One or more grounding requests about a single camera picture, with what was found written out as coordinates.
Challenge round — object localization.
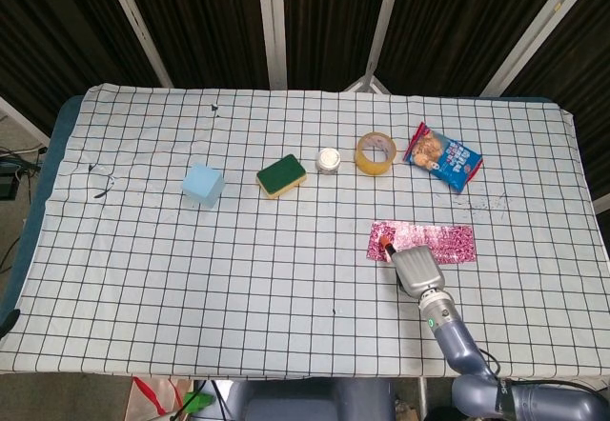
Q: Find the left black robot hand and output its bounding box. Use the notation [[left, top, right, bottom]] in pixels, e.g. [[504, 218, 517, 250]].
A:
[[0, 308, 21, 340]]

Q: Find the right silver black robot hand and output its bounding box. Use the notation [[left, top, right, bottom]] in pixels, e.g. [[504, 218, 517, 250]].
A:
[[377, 235, 448, 299]]

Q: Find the pink glitter pouch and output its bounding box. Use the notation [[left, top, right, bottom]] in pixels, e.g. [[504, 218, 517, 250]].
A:
[[365, 220, 478, 266]]

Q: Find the blue snack bag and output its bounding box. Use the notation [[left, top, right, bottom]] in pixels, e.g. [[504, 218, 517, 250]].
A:
[[402, 122, 484, 193]]

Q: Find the yellow packing tape roll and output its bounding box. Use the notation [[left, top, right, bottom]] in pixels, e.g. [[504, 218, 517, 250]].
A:
[[355, 130, 397, 177]]

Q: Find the small clear plastic jar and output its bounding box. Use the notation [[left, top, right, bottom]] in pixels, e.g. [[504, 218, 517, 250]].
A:
[[315, 147, 342, 175]]

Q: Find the red white shopping bag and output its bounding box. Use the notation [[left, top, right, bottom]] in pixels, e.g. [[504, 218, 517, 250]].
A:
[[125, 376, 192, 421]]

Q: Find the green yellow sponge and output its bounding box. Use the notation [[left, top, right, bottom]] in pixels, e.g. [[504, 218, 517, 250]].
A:
[[255, 153, 308, 201]]

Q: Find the white black checkered tablecloth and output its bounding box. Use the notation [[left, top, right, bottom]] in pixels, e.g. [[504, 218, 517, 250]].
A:
[[0, 82, 602, 379]]

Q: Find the green plastic object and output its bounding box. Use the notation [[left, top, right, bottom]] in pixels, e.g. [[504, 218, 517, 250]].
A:
[[183, 391, 215, 414]]

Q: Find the light blue foam cube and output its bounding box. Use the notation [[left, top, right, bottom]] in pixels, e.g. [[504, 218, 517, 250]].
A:
[[182, 162, 226, 211]]

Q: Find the black box with cables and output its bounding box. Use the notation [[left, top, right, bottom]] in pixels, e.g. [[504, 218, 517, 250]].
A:
[[0, 150, 43, 203]]

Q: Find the white frame bar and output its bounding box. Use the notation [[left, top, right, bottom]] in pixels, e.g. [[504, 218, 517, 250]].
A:
[[0, 95, 51, 150]]

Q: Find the white partition frame post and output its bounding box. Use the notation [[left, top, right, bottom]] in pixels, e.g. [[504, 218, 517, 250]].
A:
[[255, 0, 289, 90], [479, 0, 593, 98], [342, 0, 406, 93], [99, 0, 174, 89]]

